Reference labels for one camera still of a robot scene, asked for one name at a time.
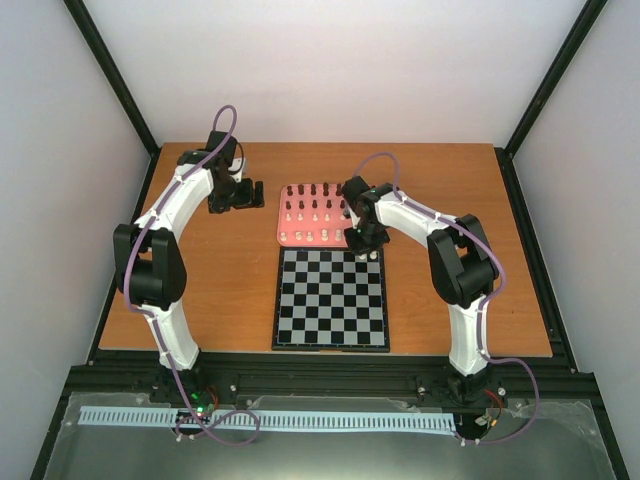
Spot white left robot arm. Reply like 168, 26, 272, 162
113, 130, 264, 403

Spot white pawn row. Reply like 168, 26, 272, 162
280, 212, 348, 225

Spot light blue cable duct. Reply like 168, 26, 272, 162
77, 406, 456, 436

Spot pink piece tray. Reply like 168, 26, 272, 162
276, 182, 358, 248

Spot black pawn row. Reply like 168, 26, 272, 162
282, 199, 346, 212

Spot black piece back row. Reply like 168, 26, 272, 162
281, 182, 342, 199

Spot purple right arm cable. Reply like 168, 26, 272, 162
352, 152, 541, 446

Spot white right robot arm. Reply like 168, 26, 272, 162
341, 176, 504, 377

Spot black aluminium frame rail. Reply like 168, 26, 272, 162
63, 350, 599, 404

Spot black and grey chessboard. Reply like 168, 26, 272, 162
272, 247, 391, 353

